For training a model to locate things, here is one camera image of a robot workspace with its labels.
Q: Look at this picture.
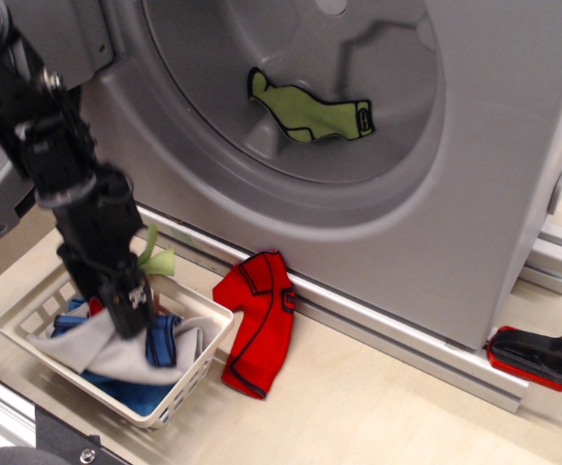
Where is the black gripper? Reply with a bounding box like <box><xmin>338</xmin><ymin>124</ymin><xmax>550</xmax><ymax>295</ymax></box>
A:
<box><xmin>52</xmin><ymin>191</ymin><xmax>155</xmax><ymax>339</ymax></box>

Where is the small red garment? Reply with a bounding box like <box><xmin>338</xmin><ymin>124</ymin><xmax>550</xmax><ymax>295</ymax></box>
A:
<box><xmin>88</xmin><ymin>296</ymin><xmax>105</xmax><ymax>318</ymax></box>

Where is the grey cloth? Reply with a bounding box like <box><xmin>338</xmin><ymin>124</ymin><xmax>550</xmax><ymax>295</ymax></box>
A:
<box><xmin>26</xmin><ymin>317</ymin><xmax>215</xmax><ymax>386</ymax></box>

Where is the light green cloth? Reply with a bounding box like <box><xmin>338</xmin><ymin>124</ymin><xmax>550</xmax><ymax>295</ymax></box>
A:
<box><xmin>138</xmin><ymin>224</ymin><xmax>175</xmax><ymax>276</ymax></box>

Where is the dark blue miniature garment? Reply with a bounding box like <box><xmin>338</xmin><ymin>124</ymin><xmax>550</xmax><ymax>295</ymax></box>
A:
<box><xmin>45</xmin><ymin>298</ymin><xmax>182</xmax><ymax>371</ymax></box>

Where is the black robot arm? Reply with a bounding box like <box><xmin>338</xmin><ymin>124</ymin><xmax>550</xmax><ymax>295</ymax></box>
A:
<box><xmin>0</xmin><ymin>1</ymin><xmax>155</xmax><ymax>339</ymax></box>

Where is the white plastic laundry basket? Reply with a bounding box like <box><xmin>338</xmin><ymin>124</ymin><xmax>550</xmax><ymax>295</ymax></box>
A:
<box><xmin>0</xmin><ymin>269</ymin><xmax>234</xmax><ymax>429</ymax></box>

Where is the grey round machine door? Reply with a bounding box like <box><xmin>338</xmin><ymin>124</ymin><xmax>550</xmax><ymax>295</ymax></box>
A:
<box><xmin>0</xmin><ymin>1</ymin><xmax>113</xmax><ymax>237</ymax></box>

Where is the grey toy washing machine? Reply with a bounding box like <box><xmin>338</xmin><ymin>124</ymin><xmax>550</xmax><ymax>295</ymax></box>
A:
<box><xmin>67</xmin><ymin>0</ymin><xmax>562</xmax><ymax>351</ymax></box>

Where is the light blue cloth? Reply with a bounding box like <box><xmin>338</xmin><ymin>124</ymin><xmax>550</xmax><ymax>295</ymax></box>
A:
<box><xmin>81</xmin><ymin>371</ymin><xmax>173</xmax><ymax>416</ymax></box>

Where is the red miniature shirt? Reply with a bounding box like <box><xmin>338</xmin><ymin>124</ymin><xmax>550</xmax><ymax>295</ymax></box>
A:
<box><xmin>212</xmin><ymin>251</ymin><xmax>296</xmax><ymax>400</ymax></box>

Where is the green miniature garment in drum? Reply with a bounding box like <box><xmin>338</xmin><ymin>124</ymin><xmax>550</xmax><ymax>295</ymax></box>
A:
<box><xmin>247</xmin><ymin>67</ymin><xmax>375</xmax><ymax>143</ymax></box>

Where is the red black clamp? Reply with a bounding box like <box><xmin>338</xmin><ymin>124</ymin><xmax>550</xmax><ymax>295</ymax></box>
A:
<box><xmin>485</xmin><ymin>326</ymin><xmax>562</xmax><ymax>392</ymax></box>

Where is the black bracket with screw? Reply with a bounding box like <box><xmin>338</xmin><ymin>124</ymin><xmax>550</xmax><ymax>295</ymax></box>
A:
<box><xmin>35</xmin><ymin>406</ymin><xmax>128</xmax><ymax>464</ymax></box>

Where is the aluminium profile rail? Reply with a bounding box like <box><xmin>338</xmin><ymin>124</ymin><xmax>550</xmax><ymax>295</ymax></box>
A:
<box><xmin>140</xmin><ymin>201</ymin><xmax>562</xmax><ymax>411</ymax></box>

